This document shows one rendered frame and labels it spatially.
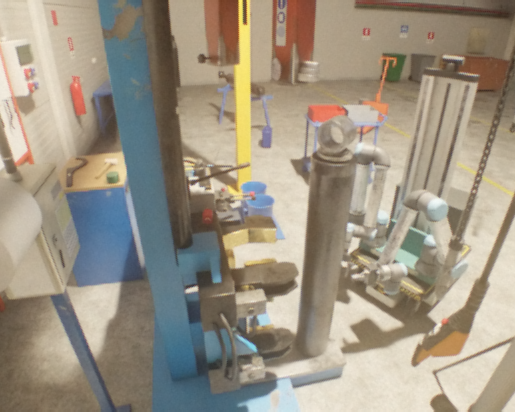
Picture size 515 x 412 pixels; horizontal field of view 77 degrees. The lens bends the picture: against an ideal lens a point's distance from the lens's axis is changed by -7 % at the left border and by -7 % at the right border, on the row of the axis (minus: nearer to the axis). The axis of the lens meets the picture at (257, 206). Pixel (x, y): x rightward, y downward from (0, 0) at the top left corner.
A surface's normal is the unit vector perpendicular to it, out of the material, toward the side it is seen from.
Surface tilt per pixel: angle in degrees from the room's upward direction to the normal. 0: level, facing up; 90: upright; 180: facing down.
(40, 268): 90
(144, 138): 90
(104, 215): 90
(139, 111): 90
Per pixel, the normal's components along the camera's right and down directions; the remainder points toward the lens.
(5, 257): 0.22, 0.48
